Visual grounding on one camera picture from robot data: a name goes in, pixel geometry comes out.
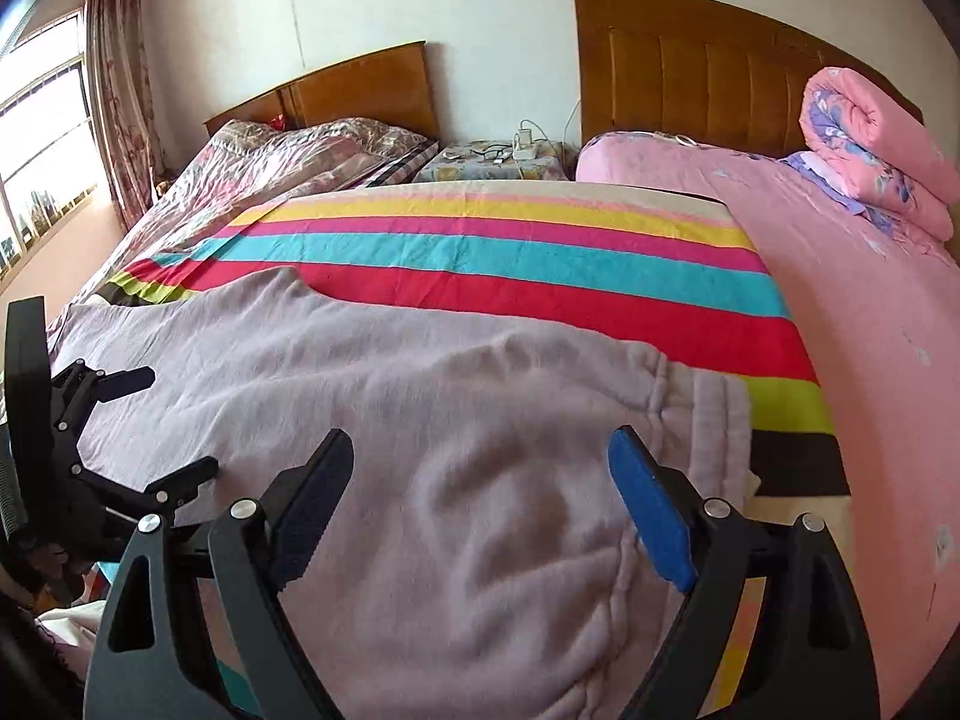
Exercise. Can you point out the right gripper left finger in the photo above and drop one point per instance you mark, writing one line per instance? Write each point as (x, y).
(154, 656)

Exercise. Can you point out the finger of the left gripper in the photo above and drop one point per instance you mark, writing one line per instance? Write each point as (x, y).
(182, 486)
(108, 387)

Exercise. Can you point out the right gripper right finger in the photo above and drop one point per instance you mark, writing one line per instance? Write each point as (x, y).
(810, 656)

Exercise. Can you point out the lilac sweatpants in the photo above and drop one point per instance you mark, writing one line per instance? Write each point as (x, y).
(481, 563)

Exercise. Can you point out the window with bars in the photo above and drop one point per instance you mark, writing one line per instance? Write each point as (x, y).
(50, 161)

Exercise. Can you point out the floral pink comforter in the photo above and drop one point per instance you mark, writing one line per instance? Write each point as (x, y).
(245, 173)

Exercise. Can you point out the pink floral curtain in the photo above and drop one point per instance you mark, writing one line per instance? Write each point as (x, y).
(121, 105)

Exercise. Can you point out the pink bed sheet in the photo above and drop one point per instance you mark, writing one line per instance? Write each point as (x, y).
(879, 317)

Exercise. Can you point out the left wooden headboard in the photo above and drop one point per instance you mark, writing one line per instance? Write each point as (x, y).
(390, 85)

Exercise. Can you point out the wooden headboard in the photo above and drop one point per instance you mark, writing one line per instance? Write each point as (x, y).
(390, 85)
(720, 74)

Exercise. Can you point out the rainbow striped blanket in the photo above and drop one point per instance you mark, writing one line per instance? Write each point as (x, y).
(676, 273)

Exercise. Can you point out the nightstand with floral cloth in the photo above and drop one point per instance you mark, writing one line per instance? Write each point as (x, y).
(494, 161)

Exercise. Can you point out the white power strip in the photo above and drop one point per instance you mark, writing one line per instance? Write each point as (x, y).
(524, 147)

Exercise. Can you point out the rolled pink floral quilt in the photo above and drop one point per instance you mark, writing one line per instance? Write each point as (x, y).
(887, 157)

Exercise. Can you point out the right wooden headboard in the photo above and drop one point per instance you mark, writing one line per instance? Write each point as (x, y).
(720, 74)

